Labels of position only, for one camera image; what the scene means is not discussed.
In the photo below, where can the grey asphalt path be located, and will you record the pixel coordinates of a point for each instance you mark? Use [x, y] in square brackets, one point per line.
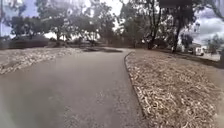
[83, 90]

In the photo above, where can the group of trees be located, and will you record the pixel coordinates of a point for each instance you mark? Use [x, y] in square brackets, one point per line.
[150, 23]

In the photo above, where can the wood chip mulch bed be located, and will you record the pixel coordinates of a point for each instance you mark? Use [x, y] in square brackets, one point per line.
[176, 86]
[26, 56]

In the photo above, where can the dark hedge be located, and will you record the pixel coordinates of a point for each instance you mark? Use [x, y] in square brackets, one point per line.
[28, 42]

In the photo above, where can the white vehicle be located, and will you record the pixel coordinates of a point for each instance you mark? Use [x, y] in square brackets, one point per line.
[199, 51]

